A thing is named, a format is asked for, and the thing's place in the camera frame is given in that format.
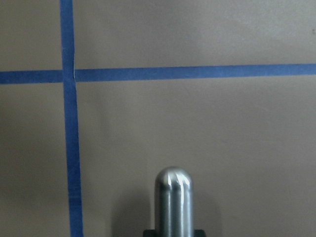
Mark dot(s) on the steel muddler black tip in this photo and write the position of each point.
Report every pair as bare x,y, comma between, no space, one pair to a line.
174,203

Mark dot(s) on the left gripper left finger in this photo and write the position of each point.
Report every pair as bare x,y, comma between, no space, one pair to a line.
149,233

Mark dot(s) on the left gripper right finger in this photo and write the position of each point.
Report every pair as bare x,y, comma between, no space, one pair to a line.
199,233

